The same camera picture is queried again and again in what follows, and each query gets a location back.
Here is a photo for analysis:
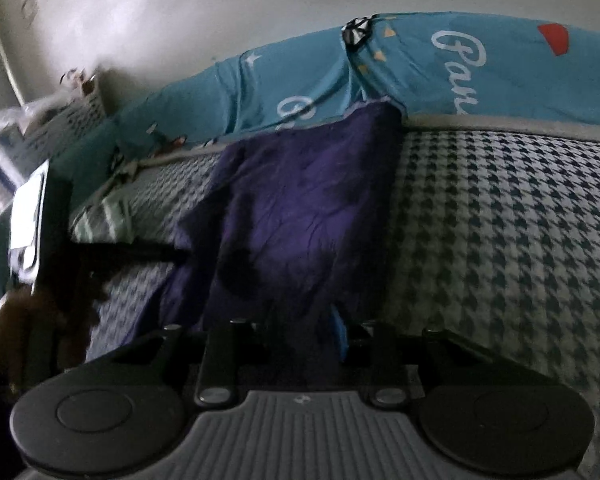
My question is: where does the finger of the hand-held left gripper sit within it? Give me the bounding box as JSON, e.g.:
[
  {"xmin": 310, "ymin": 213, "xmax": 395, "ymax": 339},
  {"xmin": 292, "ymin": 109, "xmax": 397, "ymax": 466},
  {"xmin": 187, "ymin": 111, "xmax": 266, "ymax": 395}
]
[{"xmin": 72, "ymin": 241, "xmax": 191, "ymax": 264}]

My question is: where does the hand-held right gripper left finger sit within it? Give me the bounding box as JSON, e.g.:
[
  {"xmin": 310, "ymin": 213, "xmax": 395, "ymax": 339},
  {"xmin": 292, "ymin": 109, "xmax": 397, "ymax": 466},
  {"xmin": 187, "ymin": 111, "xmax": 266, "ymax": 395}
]
[{"xmin": 87, "ymin": 317, "xmax": 254, "ymax": 408}]

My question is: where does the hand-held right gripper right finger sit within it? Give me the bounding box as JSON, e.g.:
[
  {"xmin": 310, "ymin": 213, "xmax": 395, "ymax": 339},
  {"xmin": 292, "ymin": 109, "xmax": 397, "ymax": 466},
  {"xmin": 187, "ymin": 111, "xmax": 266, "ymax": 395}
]
[{"xmin": 330, "ymin": 304, "xmax": 551, "ymax": 408}]

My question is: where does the purple patterned shirt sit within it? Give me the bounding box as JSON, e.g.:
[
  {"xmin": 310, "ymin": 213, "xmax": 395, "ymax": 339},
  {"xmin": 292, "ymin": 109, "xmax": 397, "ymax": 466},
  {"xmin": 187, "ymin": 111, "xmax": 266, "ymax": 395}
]
[{"xmin": 157, "ymin": 100, "xmax": 406, "ymax": 396}]

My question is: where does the person's left hand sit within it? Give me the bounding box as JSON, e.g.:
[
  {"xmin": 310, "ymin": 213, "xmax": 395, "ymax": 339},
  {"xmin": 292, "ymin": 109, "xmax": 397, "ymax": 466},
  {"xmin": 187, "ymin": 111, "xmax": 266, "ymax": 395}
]
[{"xmin": 0, "ymin": 285, "xmax": 46, "ymax": 396}]

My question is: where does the green striped folded garment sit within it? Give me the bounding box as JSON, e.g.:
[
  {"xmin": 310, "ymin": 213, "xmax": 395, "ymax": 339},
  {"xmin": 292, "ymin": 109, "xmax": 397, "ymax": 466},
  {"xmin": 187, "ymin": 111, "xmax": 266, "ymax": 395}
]
[{"xmin": 70, "ymin": 195, "xmax": 136, "ymax": 243}]

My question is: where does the houndstooth bed mat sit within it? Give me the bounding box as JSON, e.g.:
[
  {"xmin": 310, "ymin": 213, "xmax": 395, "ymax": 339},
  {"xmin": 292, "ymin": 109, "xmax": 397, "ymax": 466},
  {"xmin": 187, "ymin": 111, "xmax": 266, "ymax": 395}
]
[{"xmin": 70, "ymin": 115, "xmax": 600, "ymax": 461}]

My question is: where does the teal printed bed bumper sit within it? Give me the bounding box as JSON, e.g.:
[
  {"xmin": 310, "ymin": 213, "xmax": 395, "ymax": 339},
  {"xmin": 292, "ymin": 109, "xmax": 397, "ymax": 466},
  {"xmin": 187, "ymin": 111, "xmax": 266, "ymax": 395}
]
[{"xmin": 115, "ymin": 11, "xmax": 600, "ymax": 141}]

